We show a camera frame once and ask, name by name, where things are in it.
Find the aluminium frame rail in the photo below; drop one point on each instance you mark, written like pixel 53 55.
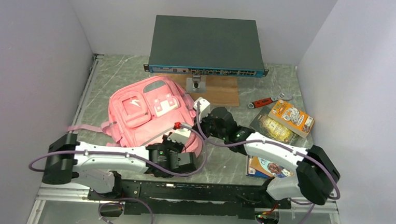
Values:
pixel 84 135

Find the red handled adjustable wrench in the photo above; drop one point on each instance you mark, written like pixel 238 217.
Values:
pixel 269 100

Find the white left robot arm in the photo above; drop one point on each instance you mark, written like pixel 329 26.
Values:
pixel 96 167

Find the dark grey network switch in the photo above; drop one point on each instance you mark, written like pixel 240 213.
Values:
pixel 205 46

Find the orange paperback book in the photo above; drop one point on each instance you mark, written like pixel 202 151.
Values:
pixel 292 118

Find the brown wooden board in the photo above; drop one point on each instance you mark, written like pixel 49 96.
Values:
pixel 218 90

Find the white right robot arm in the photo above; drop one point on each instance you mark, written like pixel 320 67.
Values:
pixel 314 176

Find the grey metal switch stand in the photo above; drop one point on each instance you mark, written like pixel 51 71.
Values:
pixel 196 84

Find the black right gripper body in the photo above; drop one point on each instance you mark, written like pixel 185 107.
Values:
pixel 209 129

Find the dark glossy book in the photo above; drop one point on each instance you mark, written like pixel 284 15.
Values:
pixel 269 127

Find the blue orange book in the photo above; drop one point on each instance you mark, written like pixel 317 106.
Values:
pixel 254 168

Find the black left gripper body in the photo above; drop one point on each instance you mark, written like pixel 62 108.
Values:
pixel 173 143

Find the tan cover Othello book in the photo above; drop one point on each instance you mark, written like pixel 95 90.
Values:
pixel 275 169

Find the pink school backpack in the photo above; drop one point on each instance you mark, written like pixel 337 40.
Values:
pixel 139 114

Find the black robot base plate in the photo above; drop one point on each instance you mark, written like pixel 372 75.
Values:
pixel 179 198

